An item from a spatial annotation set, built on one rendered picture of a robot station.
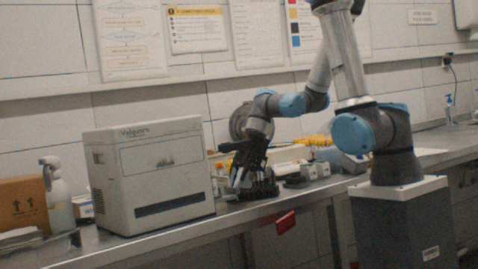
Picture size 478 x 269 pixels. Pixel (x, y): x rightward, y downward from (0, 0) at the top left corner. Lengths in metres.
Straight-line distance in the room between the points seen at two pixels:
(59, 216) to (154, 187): 0.30
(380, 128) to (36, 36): 1.27
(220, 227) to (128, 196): 0.28
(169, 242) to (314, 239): 1.35
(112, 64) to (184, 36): 0.36
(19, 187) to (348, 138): 0.97
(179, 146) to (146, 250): 0.30
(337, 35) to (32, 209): 1.02
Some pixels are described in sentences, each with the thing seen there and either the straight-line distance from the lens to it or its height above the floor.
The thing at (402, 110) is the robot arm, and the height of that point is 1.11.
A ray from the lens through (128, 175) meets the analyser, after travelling 1.34.
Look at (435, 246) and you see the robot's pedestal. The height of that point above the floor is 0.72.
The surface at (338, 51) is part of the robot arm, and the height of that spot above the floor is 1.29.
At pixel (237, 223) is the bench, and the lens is 1.46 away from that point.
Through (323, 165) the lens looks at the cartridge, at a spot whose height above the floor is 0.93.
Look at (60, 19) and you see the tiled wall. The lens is 2.00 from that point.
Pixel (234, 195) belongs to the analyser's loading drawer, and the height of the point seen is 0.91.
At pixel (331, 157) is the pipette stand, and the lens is 1.90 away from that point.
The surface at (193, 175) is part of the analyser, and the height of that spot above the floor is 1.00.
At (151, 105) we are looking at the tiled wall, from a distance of 2.07.
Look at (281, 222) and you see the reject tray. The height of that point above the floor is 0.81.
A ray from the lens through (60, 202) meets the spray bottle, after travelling 1.50.
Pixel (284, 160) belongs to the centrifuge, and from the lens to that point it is 1.97.
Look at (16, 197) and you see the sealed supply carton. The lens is 1.60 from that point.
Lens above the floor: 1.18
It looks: 3 degrees down
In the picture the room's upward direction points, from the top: 8 degrees counter-clockwise
